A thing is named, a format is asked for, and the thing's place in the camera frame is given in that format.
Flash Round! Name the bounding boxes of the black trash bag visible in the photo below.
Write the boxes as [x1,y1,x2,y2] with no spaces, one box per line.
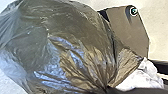
[0,0,145,94]

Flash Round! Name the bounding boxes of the white plastic wad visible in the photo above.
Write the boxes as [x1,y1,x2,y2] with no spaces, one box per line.
[114,57,166,92]

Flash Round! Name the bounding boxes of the silver base bolt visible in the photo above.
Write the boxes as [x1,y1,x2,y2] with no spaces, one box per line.
[129,5,140,18]

